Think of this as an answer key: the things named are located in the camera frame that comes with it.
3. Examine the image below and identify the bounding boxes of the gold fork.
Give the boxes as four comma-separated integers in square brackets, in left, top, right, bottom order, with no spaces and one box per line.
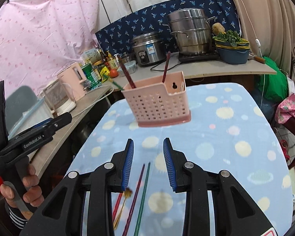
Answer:
[113,188,133,230]

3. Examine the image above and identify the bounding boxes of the purple-red chopstick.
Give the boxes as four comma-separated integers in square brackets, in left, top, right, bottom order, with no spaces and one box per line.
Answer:
[122,164,145,236]

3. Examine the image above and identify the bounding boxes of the green chopstick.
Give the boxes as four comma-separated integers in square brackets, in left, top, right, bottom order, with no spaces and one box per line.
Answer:
[134,162,151,236]
[110,79,124,91]

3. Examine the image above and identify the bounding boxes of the dark maroon chopstick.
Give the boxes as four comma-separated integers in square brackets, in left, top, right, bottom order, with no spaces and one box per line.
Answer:
[117,55,136,89]

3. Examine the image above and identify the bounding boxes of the bright red chopstick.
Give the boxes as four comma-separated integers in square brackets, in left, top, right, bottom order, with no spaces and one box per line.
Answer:
[112,193,123,222]

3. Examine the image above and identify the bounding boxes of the person's left hand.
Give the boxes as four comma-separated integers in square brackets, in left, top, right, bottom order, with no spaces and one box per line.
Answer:
[0,164,45,220]

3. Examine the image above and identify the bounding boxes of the white glass blender jug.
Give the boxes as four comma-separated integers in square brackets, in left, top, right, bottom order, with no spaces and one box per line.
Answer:
[40,79,76,117]

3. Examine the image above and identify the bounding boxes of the blue polka dot tablecloth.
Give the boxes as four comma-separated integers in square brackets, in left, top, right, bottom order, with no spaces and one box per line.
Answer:
[70,83,293,235]

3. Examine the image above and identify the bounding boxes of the pink electric kettle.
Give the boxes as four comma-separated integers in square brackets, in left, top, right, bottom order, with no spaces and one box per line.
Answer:
[57,62,87,101]

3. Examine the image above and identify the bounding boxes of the green box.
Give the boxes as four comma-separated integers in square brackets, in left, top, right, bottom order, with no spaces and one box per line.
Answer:
[81,63,101,89]

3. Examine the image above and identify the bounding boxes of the pink curtain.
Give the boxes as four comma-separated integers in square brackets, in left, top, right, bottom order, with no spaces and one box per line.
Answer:
[0,0,99,95]

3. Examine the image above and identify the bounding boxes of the pink floral bag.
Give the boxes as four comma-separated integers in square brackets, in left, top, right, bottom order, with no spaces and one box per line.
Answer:
[275,93,295,135]

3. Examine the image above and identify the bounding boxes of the yellow snack package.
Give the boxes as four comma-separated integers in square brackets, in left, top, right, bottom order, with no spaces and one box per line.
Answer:
[99,66,110,83]

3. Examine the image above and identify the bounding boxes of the green chopstick in holder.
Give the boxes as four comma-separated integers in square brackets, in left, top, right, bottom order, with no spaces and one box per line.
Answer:
[110,79,124,91]

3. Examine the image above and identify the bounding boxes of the green plastic bag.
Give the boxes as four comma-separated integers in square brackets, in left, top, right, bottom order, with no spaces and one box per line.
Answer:
[255,56,288,103]

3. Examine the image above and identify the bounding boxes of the pink plastic utensil holder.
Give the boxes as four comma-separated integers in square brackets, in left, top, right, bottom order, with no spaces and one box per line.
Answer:
[121,71,191,127]

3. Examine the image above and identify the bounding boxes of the red tomato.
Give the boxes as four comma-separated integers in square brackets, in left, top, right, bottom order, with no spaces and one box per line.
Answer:
[110,69,119,78]

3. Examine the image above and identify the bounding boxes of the cooking oil bottle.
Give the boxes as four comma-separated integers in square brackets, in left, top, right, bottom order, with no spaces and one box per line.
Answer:
[107,51,119,70]

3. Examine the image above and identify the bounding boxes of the wooden counter shelf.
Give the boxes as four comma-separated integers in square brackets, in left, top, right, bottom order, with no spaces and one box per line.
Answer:
[26,59,278,178]

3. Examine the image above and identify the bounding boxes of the glass food container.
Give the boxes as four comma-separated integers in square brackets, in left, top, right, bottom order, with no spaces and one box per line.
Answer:
[117,60,137,77]

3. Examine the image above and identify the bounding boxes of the navy patterned cloth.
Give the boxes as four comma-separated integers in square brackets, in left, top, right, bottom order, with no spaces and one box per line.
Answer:
[96,0,240,55]

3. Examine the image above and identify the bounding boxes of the blue bowl with greens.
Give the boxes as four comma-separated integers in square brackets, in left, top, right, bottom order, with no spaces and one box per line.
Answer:
[213,30,250,65]

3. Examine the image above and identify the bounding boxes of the black induction cooker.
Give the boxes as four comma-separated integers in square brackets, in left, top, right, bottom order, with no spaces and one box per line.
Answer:
[178,52,219,63]

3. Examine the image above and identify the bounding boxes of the silver rice cooker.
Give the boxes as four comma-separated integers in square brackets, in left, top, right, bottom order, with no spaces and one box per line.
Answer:
[132,32,166,67]

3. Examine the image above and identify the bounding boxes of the potato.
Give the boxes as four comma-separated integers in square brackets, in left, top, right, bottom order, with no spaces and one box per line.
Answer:
[211,22,225,35]

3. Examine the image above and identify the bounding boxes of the stainless steel steamer pot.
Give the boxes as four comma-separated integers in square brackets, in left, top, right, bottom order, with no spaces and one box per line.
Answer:
[167,8,215,56]

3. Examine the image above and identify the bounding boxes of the beige hanging cloth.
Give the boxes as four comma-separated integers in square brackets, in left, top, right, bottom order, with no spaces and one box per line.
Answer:
[233,0,295,74]

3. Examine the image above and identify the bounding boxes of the white power cable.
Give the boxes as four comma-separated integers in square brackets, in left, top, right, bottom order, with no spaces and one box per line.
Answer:
[64,82,115,118]

